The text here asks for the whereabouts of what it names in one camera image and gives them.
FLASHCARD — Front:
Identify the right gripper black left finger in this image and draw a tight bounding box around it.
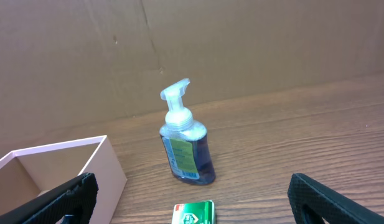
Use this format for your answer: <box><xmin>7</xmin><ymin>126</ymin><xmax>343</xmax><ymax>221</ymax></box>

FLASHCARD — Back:
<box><xmin>0</xmin><ymin>172</ymin><xmax>99</xmax><ymax>224</ymax></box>

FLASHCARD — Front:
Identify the green soap bar pack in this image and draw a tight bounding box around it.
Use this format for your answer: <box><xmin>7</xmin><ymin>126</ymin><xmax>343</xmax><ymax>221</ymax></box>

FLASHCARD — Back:
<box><xmin>171</xmin><ymin>200</ymin><xmax>216</xmax><ymax>224</ymax></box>

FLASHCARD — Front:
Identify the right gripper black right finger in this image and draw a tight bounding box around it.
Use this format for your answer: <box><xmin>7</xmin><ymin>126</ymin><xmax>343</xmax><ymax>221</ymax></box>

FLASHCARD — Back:
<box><xmin>288</xmin><ymin>173</ymin><xmax>384</xmax><ymax>224</ymax></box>

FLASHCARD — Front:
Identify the pink open cardboard box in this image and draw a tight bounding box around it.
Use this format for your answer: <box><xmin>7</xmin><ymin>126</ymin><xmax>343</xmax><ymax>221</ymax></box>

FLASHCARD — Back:
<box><xmin>0</xmin><ymin>136</ymin><xmax>127</xmax><ymax>224</ymax></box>

